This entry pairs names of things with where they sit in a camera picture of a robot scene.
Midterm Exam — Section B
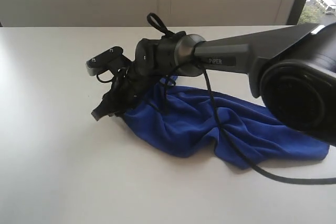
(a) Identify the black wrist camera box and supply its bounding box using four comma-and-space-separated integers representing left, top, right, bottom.
86, 46, 123, 77

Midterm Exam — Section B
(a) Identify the black braided cable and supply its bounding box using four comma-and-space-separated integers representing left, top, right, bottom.
146, 13, 336, 185

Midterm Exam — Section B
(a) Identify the blue microfiber towel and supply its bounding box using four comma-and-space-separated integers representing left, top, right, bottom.
122, 81, 330, 169

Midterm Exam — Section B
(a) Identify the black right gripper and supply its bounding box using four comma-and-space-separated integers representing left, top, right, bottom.
91, 64, 155, 121

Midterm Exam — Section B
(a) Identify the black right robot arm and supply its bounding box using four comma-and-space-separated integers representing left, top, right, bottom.
86, 23, 335, 145

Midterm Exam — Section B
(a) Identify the white bus outside window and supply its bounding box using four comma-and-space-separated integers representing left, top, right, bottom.
316, 0, 335, 15

